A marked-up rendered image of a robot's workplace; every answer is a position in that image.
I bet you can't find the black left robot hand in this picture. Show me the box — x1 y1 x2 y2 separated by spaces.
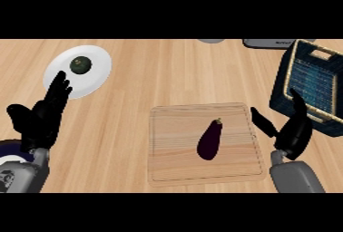
6 70 74 154

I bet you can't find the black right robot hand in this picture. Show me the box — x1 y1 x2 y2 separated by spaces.
250 87 315 161

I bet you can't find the dark blue wicker basket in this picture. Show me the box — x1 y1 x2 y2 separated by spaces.
268 39 343 138

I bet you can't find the purple eggplant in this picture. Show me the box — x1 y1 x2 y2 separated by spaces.
196 117 224 161

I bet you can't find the wooden cutting board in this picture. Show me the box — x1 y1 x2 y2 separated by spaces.
147 101 268 188

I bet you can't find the dark blue round object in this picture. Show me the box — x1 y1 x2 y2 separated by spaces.
0 139 36 166

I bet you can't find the white plate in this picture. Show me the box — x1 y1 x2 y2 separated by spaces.
42 44 114 101

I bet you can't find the dark green avocado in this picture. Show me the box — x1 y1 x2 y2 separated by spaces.
68 55 94 75

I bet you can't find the grey flat appliance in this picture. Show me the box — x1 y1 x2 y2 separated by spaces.
241 39 317 50

